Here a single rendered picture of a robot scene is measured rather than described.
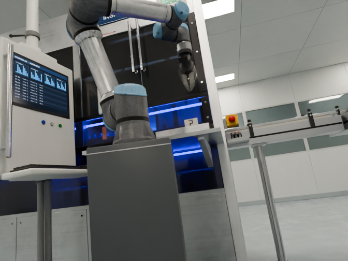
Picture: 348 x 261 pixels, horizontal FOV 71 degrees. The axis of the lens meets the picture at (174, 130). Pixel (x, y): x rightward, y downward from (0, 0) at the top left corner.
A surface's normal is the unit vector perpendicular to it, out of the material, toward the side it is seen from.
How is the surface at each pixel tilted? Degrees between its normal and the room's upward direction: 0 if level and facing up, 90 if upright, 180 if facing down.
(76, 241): 90
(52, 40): 90
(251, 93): 90
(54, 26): 90
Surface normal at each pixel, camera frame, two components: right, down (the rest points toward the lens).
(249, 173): -0.23, -0.19
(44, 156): 0.91, -0.20
